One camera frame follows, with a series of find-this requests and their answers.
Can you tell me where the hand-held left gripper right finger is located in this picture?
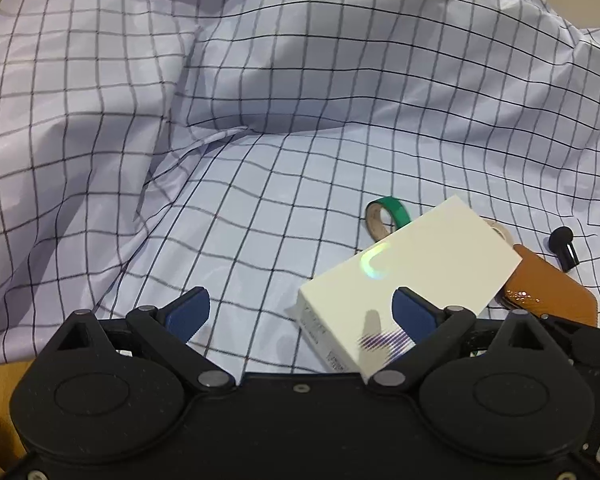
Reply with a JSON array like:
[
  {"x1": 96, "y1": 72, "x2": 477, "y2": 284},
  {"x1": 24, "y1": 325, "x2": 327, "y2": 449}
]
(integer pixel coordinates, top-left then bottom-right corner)
[{"x1": 367, "y1": 286, "x2": 571, "y2": 391}]

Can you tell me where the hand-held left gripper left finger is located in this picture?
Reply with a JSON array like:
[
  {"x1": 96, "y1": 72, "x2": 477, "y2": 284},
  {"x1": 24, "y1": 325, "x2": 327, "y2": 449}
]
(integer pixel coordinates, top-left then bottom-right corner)
[{"x1": 39, "y1": 286, "x2": 237, "y2": 391}]

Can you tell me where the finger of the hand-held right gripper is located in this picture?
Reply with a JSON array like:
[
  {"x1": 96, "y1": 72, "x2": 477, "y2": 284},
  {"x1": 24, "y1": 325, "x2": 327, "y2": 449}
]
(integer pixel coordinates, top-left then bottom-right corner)
[{"x1": 539, "y1": 312, "x2": 600, "y2": 367}]

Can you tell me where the white cardboard box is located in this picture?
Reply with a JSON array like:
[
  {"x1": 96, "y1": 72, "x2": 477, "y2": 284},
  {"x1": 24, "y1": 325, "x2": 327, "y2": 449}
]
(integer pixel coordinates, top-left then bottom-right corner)
[{"x1": 296, "y1": 195, "x2": 523, "y2": 382}]

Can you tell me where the brown leather wallet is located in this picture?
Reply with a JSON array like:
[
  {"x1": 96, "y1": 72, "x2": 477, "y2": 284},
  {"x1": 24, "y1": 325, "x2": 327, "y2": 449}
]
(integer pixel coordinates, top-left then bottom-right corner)
[{"x1": 495, "y1": 242, "x2": 598, "y2": 330}]

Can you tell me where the black microphone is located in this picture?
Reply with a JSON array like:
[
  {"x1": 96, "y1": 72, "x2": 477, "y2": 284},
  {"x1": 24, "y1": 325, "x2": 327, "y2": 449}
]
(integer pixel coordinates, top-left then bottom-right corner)
[{"x1": 550, "y1": 226, "x2": 581, "y2": 272}]

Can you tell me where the green tape roll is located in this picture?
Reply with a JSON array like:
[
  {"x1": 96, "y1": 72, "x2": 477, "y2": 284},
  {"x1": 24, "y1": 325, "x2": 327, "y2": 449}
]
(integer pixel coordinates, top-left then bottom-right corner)
[{"x1": 365, "y1": 196, "x2": 412, "y2": 243}]

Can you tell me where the checked white bedsheet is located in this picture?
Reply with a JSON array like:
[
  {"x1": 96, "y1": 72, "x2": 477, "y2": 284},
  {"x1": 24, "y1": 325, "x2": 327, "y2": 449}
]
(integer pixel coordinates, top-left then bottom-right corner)
[{"x1": 0, "y1": 0, "x2": 600, "y2": 376}]

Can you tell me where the beige ring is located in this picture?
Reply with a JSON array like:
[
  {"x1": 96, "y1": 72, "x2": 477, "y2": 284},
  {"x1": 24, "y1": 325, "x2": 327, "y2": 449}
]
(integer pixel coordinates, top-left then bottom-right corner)
[{"x1": 485, "y1": 219, "x2": 515, "y2": 248}]

